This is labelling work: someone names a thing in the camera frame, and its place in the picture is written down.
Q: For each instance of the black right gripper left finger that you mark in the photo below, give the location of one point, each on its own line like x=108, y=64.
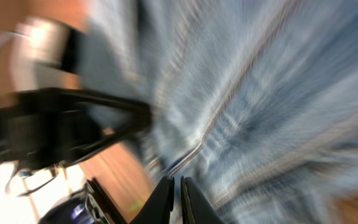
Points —
x=159, y=205

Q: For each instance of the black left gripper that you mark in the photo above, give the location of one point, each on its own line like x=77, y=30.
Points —
x=51, y=125

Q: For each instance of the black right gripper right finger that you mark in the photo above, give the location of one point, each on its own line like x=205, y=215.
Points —
x=195, y=207

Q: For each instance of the black base rail with clips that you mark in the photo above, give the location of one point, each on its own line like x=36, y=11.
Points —
x=90, y=205

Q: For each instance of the light blue denim jeans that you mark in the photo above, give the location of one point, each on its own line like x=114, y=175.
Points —
x=257, y=101

